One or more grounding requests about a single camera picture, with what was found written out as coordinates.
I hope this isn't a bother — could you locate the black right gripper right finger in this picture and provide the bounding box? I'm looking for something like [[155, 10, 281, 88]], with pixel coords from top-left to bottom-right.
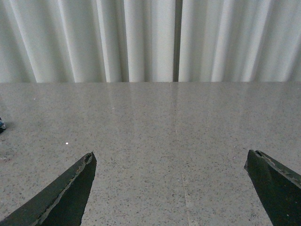
[[244, 150, 301, 226]]

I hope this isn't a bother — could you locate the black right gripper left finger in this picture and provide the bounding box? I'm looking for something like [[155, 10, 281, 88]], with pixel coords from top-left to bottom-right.
[[0, 152, 97, 226]]

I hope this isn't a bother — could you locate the white pleated curtain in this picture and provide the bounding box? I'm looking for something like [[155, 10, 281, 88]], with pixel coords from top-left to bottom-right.
[[0, 0, 301, 83]]

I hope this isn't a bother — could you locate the blue black switch block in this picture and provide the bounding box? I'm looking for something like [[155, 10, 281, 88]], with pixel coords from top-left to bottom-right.
[[0, 118, 6, 133]]

